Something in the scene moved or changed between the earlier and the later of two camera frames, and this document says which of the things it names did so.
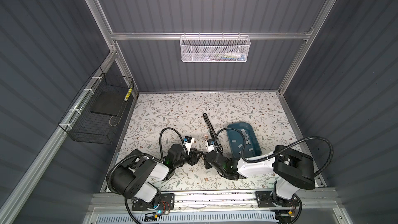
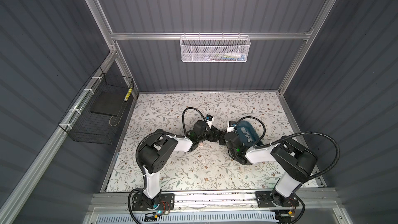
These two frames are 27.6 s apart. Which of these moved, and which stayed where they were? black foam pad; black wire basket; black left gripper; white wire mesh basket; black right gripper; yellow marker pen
Moved: black left gripper; black right gripper
Stayed: white wire mesh basket; black wire basket; black foam pad; yellow marker pen
